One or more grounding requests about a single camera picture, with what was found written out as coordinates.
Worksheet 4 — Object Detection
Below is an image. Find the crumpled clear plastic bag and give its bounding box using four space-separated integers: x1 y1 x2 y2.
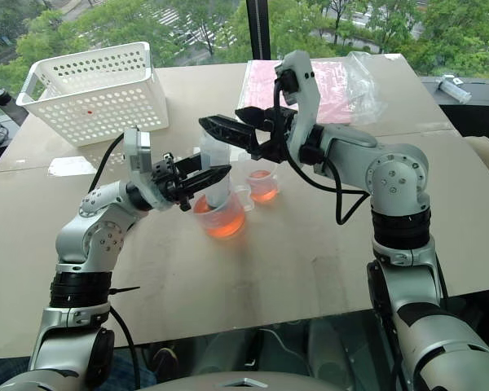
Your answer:
343 51 389 125

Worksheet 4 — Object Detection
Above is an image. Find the clear syringe with blue print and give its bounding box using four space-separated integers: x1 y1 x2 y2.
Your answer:
434 74 473 104

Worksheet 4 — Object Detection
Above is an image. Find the small clear measuring cup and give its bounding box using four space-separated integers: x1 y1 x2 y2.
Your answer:
237 152 280 204

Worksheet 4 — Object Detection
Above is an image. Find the clear plastic syringe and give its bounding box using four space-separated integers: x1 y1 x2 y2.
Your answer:
198 129 233 211

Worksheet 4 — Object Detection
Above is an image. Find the black zip tie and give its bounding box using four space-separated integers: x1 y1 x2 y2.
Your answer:
107 285 142 296

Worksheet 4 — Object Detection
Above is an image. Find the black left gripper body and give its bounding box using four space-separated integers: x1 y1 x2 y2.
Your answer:
149 152 192 213

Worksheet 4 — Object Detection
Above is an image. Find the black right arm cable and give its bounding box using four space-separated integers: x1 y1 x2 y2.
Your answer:
272 80 372 226

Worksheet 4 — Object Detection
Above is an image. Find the black cylindrical device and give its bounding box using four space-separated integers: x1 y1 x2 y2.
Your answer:
0 87 28 124

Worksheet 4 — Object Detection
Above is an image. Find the dark rounded shape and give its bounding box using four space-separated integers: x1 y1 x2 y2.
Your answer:
148 345 181 380

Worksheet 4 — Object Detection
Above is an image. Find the grey robot torso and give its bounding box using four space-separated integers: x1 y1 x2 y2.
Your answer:
138 369 346 391

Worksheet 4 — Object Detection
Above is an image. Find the thin black cable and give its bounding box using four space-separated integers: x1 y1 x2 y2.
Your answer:
108 305 143 391

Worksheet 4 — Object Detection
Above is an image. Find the white perforated plastic basket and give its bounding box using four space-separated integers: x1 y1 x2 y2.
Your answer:
15 41 170 148

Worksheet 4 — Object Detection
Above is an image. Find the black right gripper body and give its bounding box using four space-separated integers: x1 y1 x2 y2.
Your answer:
250 106 299 165

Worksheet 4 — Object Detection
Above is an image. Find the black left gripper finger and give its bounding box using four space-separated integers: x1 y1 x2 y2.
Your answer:
174 152 205 174
178 165 232 196

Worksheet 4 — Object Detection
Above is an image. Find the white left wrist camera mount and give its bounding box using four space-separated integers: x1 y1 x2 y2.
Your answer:
121 127 176 211

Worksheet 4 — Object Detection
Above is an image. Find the large clear measuring cup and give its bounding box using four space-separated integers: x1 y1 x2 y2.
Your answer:
192 185 256 240

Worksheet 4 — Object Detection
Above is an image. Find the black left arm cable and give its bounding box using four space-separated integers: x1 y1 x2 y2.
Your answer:
88 133 126 193

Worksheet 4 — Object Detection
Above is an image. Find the dark side table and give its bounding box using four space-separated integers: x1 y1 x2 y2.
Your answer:
421 75 489 144

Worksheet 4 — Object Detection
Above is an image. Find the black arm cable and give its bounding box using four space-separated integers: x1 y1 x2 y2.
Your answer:
88 133 126 193
272 80 372 226

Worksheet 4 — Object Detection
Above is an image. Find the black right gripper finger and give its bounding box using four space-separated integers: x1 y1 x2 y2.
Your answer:
198 115 262 155
234 106 276 132

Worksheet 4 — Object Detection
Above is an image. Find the pink sheet in sleeve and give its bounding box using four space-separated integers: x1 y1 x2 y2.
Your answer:
241 59 358 125

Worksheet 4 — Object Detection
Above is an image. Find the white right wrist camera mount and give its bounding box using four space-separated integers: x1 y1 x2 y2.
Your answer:
274 50 323 164

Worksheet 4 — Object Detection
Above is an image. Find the black window frame post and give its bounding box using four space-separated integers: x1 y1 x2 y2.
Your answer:
245 0 274 60

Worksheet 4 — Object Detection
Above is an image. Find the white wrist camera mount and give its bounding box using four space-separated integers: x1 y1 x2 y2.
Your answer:
274 50 323 164
121 127 176 211

